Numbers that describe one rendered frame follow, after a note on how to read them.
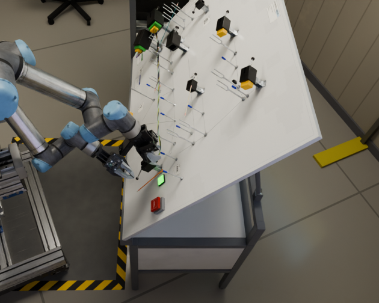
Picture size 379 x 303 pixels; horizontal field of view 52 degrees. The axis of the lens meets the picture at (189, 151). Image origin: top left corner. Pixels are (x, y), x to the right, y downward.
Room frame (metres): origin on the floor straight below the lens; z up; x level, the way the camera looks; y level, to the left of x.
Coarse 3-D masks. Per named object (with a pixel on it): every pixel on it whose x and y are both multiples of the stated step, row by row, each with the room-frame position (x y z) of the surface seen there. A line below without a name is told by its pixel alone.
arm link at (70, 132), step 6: (66, 126) 0.89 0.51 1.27; (72, 126) 0.90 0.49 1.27; (78, 126) 0.92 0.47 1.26; (66, 132) 0.87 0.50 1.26; (72, 132) 0.88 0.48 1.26; (78, 132) 0.89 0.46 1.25; (66, 138) 0.86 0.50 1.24; (72, 138) 0.86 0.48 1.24; (78, 138) 0.87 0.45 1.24; (72, 144) 0.86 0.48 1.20; (78, 144) 0.85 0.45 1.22; (84, 144) 0.86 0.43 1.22
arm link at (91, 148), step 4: (88, 144) 0.86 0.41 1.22; (92, 144) 0.87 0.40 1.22; (96, 144) 0.88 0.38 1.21; (84, 148) 0.85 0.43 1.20; (88, 148) 0.85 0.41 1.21; (92, 148) 0.86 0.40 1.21; (96, 148) 0.86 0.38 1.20; (84, 152) 0.85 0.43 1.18; (88, 152) 0.84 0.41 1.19; (92, 152) 0.85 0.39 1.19
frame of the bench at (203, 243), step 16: (144, 240) 0.66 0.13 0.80; (160, 240) 0.68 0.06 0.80; (176, 240) 0.69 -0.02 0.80; (192, 240) 0.70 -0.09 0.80; (208, 240) 0.72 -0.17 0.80; (224, 240) 0.73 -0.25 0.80; (240, 240) 0.75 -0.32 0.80; (240, 256) 0.73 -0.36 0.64; (144, 272) 0.64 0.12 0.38; (160, 272) 0.66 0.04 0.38; (176, 272) 0.67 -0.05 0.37; (192, 272) 0.69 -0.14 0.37; (208, 272) 0.71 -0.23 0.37; (224, 272) 0.73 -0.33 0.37; (224, 288) 0.74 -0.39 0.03
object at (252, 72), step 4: (252, 60) 1.08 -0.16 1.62; (248, 64) 1.06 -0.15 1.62; (244, 68) 1.04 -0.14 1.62; (248, 68) 1.03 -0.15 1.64; (252, 68) 1.03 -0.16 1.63; (244, 72) 1.02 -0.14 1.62; (248, 72) 1.01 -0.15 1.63; (252, 72) 1.02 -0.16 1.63; (256, 72) 1.03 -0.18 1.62; (240, 76) 1.01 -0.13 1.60; (244, 76) 1.00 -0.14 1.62; (248, 76) 0.99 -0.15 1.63; (252, 76) 1.00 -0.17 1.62; (240, 80) 1.00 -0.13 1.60; (244, 80) 0.99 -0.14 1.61; (252, 80) 0.99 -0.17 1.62; (256, 80) 1.02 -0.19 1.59; (260, 80) 1.03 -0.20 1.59; (256, 84) 1.02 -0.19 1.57; (260, 84) 1.02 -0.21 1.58; (264, 84) 1.02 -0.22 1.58; (256, 88) 1.02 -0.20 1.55
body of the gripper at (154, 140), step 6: (144, 126) 0.89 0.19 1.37; (144, 132) 0.87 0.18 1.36; (150, 132) 0.92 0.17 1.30; (132, 138) 0.84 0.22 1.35; (138, 138) 0.87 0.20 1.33; (144, 138) 0.87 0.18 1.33; (150, 138) 0.87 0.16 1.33; (156, 138) 0.91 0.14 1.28; (138, 144) 0.86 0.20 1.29; (144, 144) 0.86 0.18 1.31; (150, 144) 0.86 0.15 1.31; (156, 144) 0.89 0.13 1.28; (138, 150) 0.84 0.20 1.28; (144, 150) 0.86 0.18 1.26; (150, 150) 0.86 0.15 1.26; (156, 150) 0.86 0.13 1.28
